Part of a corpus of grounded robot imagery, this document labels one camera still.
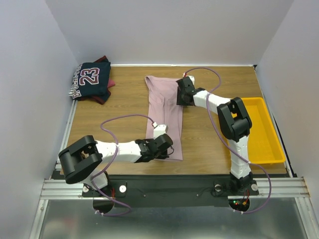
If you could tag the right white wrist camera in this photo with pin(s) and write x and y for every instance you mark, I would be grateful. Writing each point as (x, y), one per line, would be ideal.
(192, 78)

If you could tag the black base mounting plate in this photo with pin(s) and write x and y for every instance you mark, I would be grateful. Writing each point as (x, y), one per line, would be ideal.
(148, 191)

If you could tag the yellow plastic tray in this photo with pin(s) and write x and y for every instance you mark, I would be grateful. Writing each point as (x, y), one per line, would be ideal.
(263, 143)

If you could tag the navy number 23 jersey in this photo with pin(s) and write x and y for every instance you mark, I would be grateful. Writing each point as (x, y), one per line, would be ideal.
(90, 79)

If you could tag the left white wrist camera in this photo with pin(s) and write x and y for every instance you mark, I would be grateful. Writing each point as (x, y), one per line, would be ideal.
(159, 129)

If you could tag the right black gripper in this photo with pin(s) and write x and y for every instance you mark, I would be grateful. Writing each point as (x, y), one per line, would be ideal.
(180, 97)

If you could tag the pink ribbed tank top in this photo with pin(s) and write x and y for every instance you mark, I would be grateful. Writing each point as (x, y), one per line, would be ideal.
(164, 110)

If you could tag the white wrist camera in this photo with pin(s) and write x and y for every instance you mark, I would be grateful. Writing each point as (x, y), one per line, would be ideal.
(159, 129)
(192, 78)

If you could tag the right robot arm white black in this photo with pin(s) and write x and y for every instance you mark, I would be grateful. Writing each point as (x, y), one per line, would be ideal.
(234, 125)

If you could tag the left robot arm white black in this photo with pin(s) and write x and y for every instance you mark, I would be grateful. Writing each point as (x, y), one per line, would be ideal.
(86, 161)

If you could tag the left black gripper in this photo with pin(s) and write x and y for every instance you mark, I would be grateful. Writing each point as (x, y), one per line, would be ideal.
(164, 156)

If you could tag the maroon folded tank top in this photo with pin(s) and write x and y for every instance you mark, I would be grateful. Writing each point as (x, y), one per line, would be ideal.
(101, 99)

